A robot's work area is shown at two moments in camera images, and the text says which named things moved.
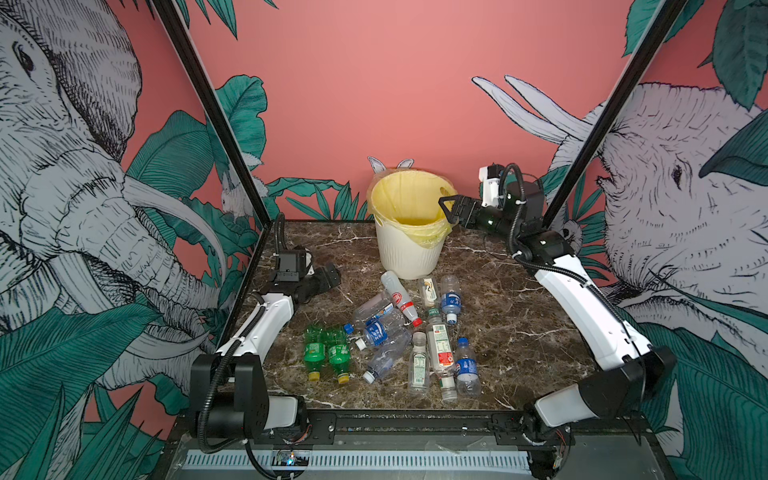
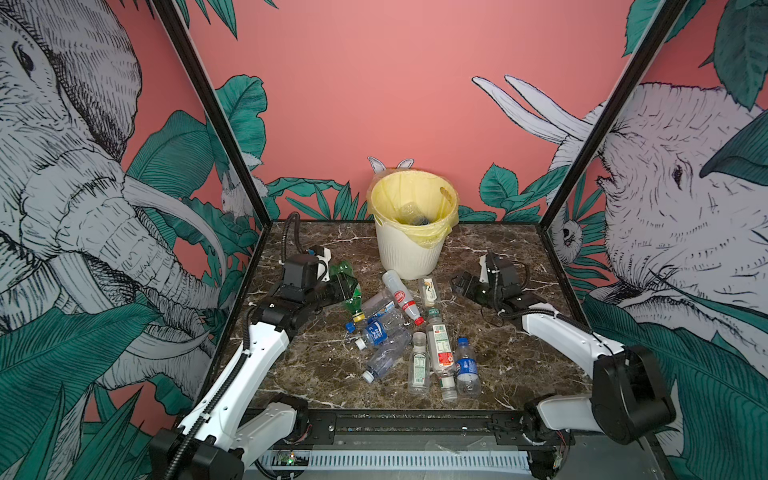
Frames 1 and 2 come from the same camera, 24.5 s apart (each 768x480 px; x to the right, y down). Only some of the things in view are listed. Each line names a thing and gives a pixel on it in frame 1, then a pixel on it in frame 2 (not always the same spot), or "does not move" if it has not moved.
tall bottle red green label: [441, 348] does not move
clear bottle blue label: [451, 297] -> [414, 215]
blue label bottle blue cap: [466, 371] does not move
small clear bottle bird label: [429, 292] does not move
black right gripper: [467, 207] -> [469, 292]
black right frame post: [633, 73] does not move
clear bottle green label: [419, 371] does not move
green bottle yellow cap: [339, 352] -> [354, 302]
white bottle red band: [399, 298] does not move
